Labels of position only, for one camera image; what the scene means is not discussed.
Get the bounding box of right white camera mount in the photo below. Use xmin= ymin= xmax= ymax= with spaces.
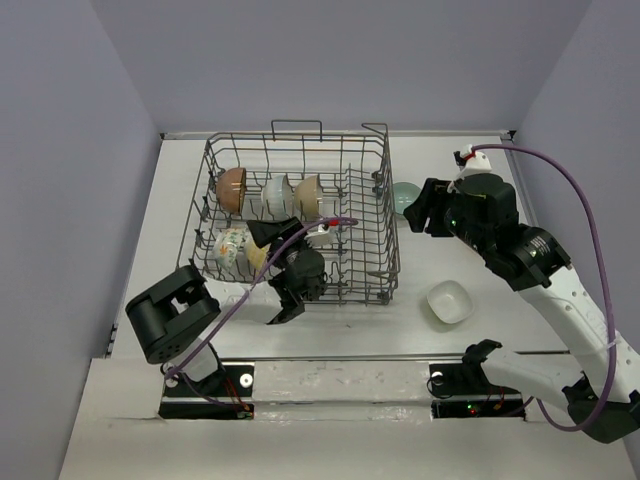
xmin=454 ymin=144 xmax=492 ymax=182

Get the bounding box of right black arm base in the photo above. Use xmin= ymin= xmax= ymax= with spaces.
xmin=426 ymin=340 xmax=530 ymax=420

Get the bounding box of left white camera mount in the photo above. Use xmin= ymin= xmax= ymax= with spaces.
xmin=305 ymin=223 xmax=335 ymax=248

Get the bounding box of white round bowl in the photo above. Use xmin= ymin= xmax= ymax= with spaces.
xmin=261 ymin=175 xmax=293 ymax=220
xmin=294 ymin=175 xmax=323 ymax=219

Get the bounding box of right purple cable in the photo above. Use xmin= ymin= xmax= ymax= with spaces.
xmin=472 ymin=143 xmax=621 ymax=432

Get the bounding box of light teal bowl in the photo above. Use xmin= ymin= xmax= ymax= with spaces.
xmin=392 ymin=182 xmax=421 ymax=216

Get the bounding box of white square bowl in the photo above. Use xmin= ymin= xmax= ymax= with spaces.
xmin=427 ymin=280 xmax=475 ymax=325

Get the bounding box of grey wire dish rack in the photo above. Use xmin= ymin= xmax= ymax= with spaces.
xmin=177 ymin=118 xmax=401 ymax=307

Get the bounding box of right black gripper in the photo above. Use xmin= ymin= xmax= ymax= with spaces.
xmin=404 ymin=176 xmax=491 ymax=257

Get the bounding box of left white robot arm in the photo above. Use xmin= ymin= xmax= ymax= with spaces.
xmin=125 ymin=217 xmax=327 ymax=395

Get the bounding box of yellow sun patterned bowl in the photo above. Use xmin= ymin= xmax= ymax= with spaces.
xmin=244 ymin=235 xmax=270 ymax=272

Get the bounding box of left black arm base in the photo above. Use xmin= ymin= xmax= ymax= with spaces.
xmin=158 ymin=362 xmax=255 ymax=421

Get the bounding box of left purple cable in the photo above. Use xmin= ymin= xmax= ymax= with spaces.
xmin=163 ymin=215 xmax=360 ymax=416

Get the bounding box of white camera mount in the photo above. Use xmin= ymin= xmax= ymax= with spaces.
xmin=454 ymin=144 xmax=492 ymax=182
xmin=305 ymin=223 xmax=335 ymax=248

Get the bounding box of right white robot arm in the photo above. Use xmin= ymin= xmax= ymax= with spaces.
xmin=403 ymin=173 xmax=639 ymax=444

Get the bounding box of purple cable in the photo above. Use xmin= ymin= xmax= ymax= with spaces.
xmin=472 ymin=143 xmax=621 ymax=432
xmin=163 ymin=215 xmax=360 ymax=416

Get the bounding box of brown wooden bowl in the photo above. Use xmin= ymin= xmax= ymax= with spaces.
xmin=216 ymin=167 xmax=247 ymax=215

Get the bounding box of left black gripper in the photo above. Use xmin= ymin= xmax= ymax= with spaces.
xmin=243 ymin=217 xmax=310 ymax=269

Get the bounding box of floral leaf patterned bowl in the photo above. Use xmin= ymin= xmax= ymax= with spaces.
xmin=212 ymin=227 xmax=248 ymax=271

